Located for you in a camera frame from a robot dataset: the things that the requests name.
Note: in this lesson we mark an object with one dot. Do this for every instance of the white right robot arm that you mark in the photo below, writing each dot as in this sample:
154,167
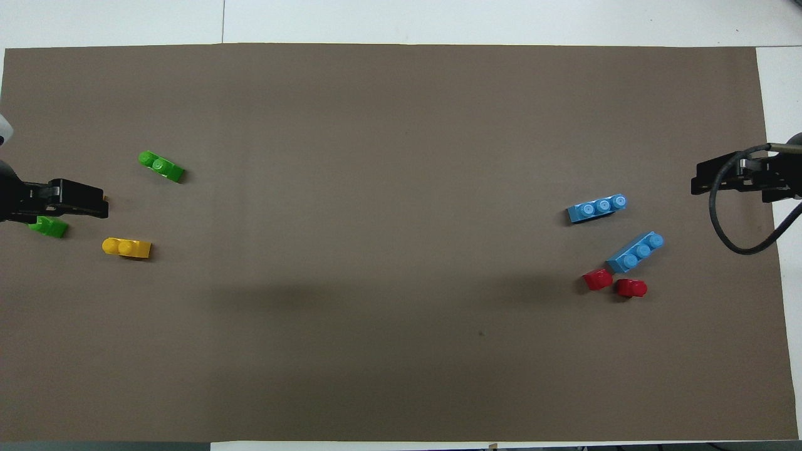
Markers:
796,139

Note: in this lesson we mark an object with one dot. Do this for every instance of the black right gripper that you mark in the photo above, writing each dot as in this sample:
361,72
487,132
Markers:
777,176

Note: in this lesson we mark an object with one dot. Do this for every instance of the red one-stud block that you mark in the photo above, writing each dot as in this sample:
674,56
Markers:
598,279
631,288

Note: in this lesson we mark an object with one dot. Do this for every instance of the blue three-stud block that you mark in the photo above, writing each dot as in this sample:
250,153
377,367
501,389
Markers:
595,208
634,252

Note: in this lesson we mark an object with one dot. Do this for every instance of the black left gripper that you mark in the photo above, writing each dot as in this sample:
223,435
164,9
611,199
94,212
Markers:
12,194

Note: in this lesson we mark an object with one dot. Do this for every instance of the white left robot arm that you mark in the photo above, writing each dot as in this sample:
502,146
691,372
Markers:
4,130

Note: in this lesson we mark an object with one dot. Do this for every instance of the green two-stud block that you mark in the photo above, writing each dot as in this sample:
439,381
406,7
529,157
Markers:
161,166
53,228

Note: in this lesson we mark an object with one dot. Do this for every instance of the brown table mat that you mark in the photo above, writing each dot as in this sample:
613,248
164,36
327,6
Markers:
401,125

